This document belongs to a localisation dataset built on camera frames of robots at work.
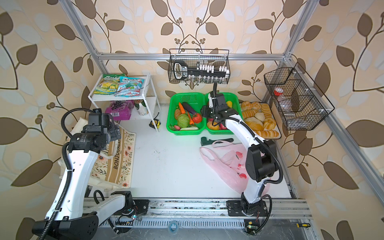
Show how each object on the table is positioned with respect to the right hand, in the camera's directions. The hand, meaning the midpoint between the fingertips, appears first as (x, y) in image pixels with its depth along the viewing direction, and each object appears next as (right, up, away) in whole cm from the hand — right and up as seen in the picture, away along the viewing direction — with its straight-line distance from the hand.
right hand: (205, 111), depth 89 cm
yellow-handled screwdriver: (+47, -54, -19) cm, 74 cm away
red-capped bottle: (+40, +10, -8) cm, 42 cm away
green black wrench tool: (+1, -20, +10) cm, 22 cm away
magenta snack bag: (-50, +1, -2) cm, 50 cm away
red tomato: (-4, -4, +14) cm, 15 cm away
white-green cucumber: (-10, -11, +13) cm, 20 cm away
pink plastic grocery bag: (+14, -30, +1) cm, 33 cm away
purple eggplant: (-11, +4, +26) cm, 29 cm away
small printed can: (-38, +2, -2) cm, 38 cm away
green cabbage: (-14, -6, +10) cm, 19 cm away
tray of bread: (+40, -4, +16) cm, 43 cm away
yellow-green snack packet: (-54, +15, -7) cm, 56 cm away
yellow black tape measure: (-33, -8, +16) cm, 38 cm away
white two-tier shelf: (-32, +9, -7) cm, 34 cm away
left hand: (-48, -10, -20) cm, 53 cm away
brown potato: (-19, 0, +20) cm, 27 cm away
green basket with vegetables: (-7, +10, +30) cm, 32 cm away
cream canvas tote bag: (-47, -29, -16) cm, 57 cm away
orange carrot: (-16, +3, +25) cm, 30 cm away
